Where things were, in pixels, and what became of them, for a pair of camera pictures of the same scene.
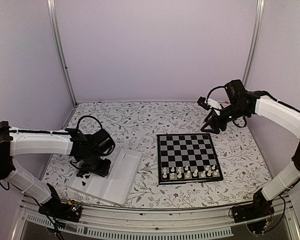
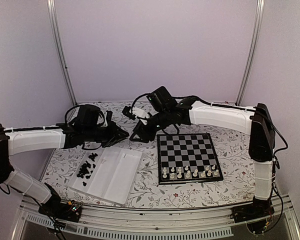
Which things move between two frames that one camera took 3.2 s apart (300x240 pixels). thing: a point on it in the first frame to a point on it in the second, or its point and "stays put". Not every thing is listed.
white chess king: [188, 174] stays put
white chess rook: [164, 175] stays put
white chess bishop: [195, 173] stays put
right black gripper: [213, 122] to [142, 131]
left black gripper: [102, 172] to [114, 138]
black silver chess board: [187, 158] stays put
